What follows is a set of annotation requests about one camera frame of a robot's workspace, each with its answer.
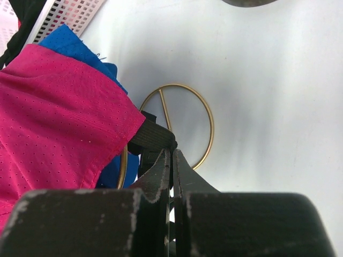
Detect black baseball cap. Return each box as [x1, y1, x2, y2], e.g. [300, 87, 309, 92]
[1, 0, 46, 69]

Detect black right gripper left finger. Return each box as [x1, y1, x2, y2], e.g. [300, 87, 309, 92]
[1, 150, 170, 256]

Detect beige mannequin head stand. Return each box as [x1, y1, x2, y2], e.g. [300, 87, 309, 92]
[222, 0, 277, 8]

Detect magenta hat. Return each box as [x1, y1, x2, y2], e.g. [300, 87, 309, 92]
[0, 44, 177, 233]

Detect blue baseball cap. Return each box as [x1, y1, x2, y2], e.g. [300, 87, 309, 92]
[39, 25, 139, 188]

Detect white plastic basket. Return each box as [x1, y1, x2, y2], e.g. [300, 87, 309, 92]
[1, 0, 104, 54]

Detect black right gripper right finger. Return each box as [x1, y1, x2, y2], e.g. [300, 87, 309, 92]
[173, 150, 335, 256]

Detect gold wire sphere stand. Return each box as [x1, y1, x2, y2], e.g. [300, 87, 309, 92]
[128, 83, 215, 186]

